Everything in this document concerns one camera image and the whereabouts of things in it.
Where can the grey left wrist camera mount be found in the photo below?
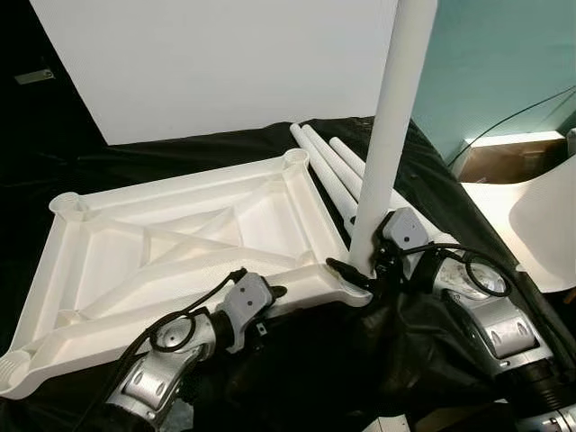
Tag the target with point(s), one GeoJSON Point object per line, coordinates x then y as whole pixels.
{"type": "Point", "coordinates": [247, 301]}

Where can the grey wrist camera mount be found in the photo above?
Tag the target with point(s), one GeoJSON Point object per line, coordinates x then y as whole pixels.
{"type": "Point", "coordinates": [247, 301]}
{"type": "Point", "coordinates": [405, 229]}

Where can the black plastic cover sheet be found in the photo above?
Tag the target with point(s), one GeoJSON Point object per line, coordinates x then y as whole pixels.
{"type": "Point", "coordinates": [378, 360]}

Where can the small grey wall plate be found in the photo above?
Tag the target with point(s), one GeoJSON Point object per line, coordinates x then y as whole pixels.
{"type": "Point", "coordinates": [34, 76]}

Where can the white plastic table top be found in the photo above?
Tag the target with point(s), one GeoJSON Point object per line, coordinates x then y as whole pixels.
{"type": "Point", "coordinates": [180, 243]}

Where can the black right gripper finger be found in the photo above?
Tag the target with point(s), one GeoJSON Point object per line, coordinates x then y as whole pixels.
{"type": "Point", "coordinates": [353, 274]}

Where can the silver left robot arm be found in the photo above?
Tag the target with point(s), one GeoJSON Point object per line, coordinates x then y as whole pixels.
{"type": "Point", "coordinates": [162, 369]}

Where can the large white board panel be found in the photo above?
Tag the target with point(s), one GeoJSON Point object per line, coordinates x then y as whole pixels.
{"type": "Point", "coordinates": [225, 63]}

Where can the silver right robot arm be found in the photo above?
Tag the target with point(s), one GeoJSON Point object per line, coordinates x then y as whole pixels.
{"type": "Point", "coordinates": [504, 324]}

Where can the white plastic shell chair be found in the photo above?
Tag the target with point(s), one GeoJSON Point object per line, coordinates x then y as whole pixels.
{"type": "Point", "coordinates": [540, 225]}

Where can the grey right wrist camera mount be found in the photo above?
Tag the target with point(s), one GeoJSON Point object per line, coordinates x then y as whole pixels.
{"type": "Point", "coordinates": [405, 229]}

